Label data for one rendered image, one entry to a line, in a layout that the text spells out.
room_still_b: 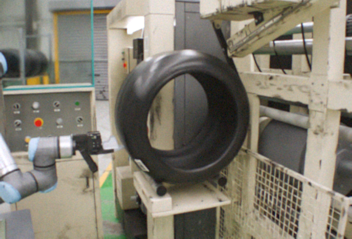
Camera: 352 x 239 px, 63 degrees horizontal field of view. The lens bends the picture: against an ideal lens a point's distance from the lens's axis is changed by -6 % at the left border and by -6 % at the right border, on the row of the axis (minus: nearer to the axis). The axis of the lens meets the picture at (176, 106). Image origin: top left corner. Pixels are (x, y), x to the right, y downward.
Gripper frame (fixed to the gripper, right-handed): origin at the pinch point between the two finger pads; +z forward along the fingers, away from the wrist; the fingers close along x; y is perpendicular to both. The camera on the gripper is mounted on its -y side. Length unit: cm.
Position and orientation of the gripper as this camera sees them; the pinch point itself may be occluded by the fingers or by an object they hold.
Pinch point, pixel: (121, 148)
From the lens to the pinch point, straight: 129.6
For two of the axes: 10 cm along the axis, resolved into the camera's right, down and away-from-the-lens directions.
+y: 0.1, -9.9, -1.7
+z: 9.4, -0.4, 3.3
